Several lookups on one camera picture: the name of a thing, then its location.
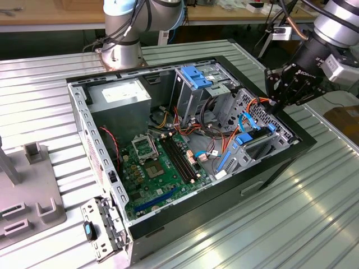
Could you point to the black RAM slot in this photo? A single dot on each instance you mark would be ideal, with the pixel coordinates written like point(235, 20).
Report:
point(183, 159)
point(175, 159)
point(179, 159)
point(188, 159)

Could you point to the white box with dark lid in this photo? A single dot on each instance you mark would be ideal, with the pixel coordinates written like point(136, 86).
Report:
point(253, 8)

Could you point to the green motherboard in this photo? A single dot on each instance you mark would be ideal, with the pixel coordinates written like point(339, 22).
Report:
point(165, 187)

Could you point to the black blue latch tab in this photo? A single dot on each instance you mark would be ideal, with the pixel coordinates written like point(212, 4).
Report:
point(89, 230)

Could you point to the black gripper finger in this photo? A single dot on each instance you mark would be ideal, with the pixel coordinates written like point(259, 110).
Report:
point(273, 87)
point(305, 96)

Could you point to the CPU socket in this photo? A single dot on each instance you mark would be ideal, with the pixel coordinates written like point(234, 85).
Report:
point(153, 170)

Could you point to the grey power supply unit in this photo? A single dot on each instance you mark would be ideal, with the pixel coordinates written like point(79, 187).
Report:
point(120, 112)

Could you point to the white paper label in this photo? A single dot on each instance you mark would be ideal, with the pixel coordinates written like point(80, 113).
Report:
point(221, 174)

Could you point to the brown cardboard box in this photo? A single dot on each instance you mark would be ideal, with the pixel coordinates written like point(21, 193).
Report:
point(345, 117)

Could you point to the black open PC case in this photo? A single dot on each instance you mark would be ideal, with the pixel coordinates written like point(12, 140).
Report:
point(196, 221)

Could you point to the blue plastic drive latch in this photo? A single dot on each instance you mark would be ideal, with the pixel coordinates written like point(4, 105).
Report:
point(196, 78)

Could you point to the grey parts rack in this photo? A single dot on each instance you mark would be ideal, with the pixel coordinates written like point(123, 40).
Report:
point(31, 179)

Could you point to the grey metal optical drive cage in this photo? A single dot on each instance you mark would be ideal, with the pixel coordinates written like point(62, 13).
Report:
point(190, 103)

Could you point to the grey metal disk bay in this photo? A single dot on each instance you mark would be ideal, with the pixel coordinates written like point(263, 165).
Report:
point(241, 162)

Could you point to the blue expansion slot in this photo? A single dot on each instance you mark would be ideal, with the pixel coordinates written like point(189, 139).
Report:
point(155, 199)

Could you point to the wooden desk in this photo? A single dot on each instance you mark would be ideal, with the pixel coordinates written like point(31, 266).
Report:
point(56, 14)

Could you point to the metal expansion slot bracket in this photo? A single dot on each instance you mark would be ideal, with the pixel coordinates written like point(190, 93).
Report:
point(103, 224)

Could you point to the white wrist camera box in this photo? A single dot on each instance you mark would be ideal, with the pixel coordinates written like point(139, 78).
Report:
point(336, 68)

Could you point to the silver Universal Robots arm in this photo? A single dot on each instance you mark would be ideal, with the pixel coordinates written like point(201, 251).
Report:
point(117, 54)

